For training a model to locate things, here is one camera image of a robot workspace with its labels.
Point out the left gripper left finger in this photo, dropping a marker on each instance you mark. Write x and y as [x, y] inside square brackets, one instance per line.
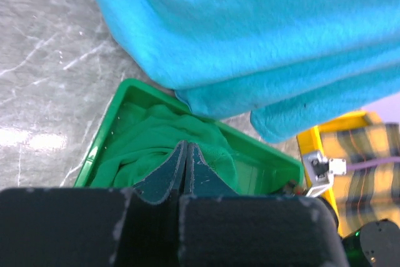
[164, 184]

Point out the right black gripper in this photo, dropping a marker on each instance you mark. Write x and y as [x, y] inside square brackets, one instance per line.
[374, 244]

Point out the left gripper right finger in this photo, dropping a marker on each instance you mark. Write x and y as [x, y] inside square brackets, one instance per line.
[200, 179]

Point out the green t shirt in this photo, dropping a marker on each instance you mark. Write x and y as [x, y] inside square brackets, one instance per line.
[146, 144]

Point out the turquoise t shirt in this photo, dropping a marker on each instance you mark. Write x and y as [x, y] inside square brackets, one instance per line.
[291, 64]

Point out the yellow plaid cloth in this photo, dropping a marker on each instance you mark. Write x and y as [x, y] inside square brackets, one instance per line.
[370, 194]

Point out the green plastic tray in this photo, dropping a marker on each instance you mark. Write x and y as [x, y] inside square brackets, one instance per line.
[260, 168]

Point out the yellow plastic tray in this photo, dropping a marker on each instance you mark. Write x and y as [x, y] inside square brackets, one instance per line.
[310, 140]

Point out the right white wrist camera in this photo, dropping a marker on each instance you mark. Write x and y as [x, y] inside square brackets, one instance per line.
[321, 171]

